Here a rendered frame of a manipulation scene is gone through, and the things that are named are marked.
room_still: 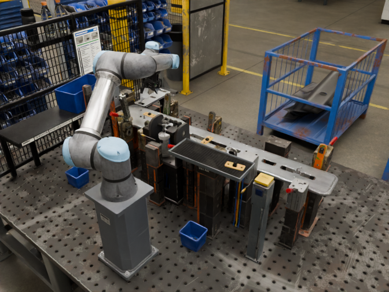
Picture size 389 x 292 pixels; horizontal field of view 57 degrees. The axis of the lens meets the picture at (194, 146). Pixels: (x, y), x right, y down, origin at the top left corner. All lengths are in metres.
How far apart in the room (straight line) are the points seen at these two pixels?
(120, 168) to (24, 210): 0.92
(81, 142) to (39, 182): 0.98
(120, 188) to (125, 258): 0.36
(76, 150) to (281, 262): 1.05
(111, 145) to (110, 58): 0.41
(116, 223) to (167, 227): 0.46
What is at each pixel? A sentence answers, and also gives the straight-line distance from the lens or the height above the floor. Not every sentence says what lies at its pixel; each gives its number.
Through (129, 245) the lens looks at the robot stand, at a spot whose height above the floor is 0.88.
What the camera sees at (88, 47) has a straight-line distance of 2.59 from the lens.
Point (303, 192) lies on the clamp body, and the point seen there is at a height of 1.06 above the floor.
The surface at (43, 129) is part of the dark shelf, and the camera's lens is 2.25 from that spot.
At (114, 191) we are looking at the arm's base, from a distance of 1.47.
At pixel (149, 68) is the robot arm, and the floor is 1.50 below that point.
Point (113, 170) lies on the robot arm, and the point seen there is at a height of 1.24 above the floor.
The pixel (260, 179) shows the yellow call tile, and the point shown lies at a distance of 1.50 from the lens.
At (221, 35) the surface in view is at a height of 0.61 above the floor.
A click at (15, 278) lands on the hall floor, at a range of 2.87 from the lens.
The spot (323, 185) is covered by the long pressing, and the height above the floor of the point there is 1.00.
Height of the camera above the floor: 2.07
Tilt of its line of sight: 33 degrees down
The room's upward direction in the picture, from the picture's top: straight up
